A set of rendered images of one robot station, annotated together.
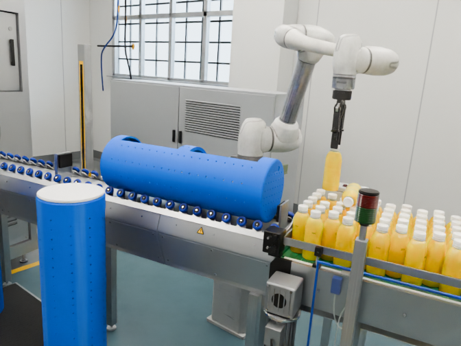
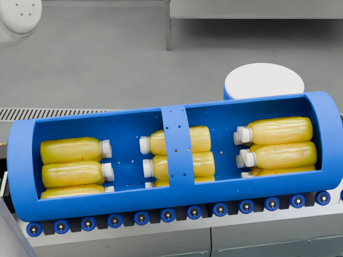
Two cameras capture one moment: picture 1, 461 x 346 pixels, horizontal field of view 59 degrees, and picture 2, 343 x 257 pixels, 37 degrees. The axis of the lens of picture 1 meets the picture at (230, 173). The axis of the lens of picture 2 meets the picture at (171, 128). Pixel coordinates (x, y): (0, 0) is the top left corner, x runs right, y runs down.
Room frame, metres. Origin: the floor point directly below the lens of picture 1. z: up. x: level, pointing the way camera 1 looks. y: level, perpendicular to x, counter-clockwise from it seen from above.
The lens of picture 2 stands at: (2.82, -0.34, 2.05)
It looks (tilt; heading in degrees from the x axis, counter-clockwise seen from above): 39 degrees down; 150
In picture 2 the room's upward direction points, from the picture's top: 3 degrees counter-clockwise
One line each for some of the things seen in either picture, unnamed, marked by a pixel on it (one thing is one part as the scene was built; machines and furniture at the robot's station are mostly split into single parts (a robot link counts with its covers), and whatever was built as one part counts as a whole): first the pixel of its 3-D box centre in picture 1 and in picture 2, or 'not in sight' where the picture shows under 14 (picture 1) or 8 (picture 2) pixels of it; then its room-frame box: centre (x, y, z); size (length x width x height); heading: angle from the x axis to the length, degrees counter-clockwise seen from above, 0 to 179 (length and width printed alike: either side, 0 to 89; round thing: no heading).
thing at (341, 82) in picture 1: (343, 82); not in sight; (1.66, -0.43, 1.57); 0.09 x 0.09 x 0.06
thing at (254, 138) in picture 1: (253, 136); not in sight; (2.40, -0.12, 1.23); 0.18 x 0.16 x 0.22; 111
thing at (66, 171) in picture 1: (64, 165); not in sight; (2.27, 0.96, 1.00); 0.10 x 0.04 x 0.15; 154
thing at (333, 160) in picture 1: (332, 169); not in sight; (1.67, -0.43, 1.22); 0.07 x 0.07 x 0.18
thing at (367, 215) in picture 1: (365, 213); not in sight; (1.20, -0.43, 1.18); 0.06 x 0.06 x 0.05
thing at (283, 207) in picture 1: (282, 215); (11, 198); (1.69, -0.24, 0.99); 0.10 x 0.02 x 0.12; 154
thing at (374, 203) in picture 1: (368, 200); not in sight; (1.20, -0.43, 1.23); 0.06 x 0.06 x 0.04
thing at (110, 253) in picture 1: (111, 283); not in sight; (2.21, 0.68, 0.31); 0.06 x 0.06 x 0.63; 64
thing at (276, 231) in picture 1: (274, 241); (8, 163); (1.49, -0.19, 0.95); 0.10 x 0.07 x 0.10; 154
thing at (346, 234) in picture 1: (344, 244); not in sight; (1.42, -0.45, 0.99); 0.07 x 0.07 x 0.18
